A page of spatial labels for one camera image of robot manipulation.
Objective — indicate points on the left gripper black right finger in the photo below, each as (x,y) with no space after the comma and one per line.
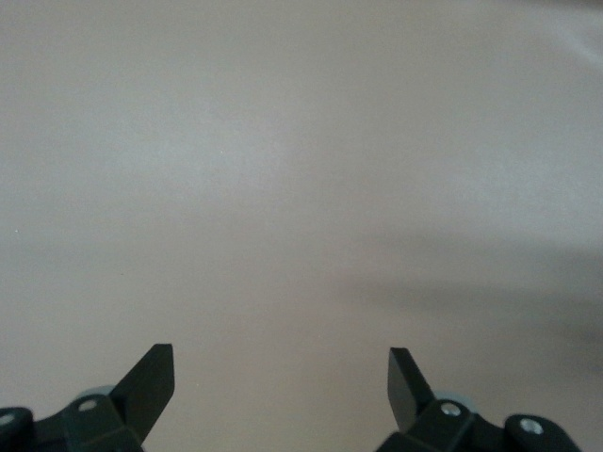
(405,395)

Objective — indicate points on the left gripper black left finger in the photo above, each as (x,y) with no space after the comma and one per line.
(141,395)

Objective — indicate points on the brown table cover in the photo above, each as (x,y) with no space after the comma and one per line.
(301,188)

